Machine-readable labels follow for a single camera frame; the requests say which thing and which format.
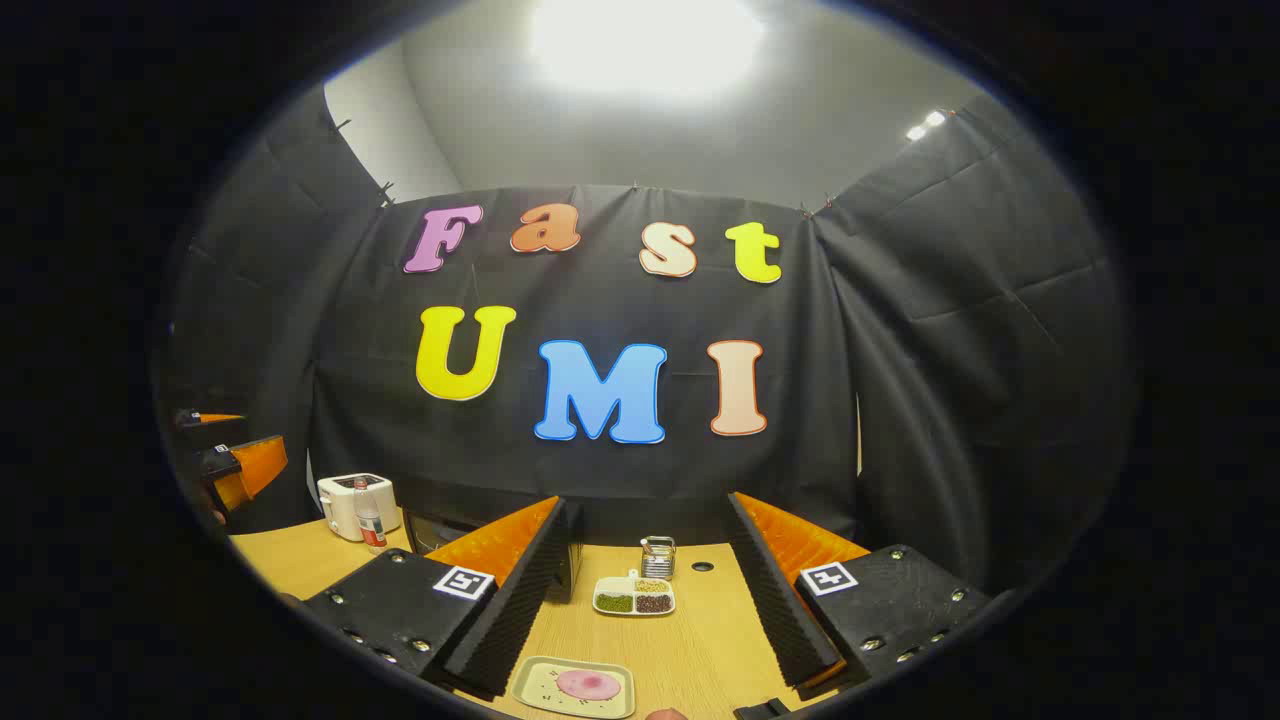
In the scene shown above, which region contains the clear plastic water bottle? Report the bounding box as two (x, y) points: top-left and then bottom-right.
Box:
(353, 477), (389, 554)

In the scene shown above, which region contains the pink ham slice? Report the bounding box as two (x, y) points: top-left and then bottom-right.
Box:
(555, 669), (623, 702)

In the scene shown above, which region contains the white divided bean dish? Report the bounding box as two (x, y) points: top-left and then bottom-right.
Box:
(592, 570), (677, 617)

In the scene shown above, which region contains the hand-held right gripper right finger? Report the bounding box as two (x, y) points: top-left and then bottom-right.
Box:
(725, 490), (993, 701)

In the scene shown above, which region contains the black backdrop cloth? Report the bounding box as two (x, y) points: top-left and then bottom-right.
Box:
(160, 85), (1136, 601)

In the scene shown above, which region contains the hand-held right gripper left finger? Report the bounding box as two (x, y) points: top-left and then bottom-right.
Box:
(303, 495), (586, 701)

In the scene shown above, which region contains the white toaster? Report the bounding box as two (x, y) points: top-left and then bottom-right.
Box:
(317, 473), (403, 543)

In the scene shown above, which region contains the large ceiling light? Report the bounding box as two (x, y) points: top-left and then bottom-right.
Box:
(530, 0), (766, 101)

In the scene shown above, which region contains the cream rectangular tray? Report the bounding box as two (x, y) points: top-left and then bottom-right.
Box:
(511, 655), (637, 720)

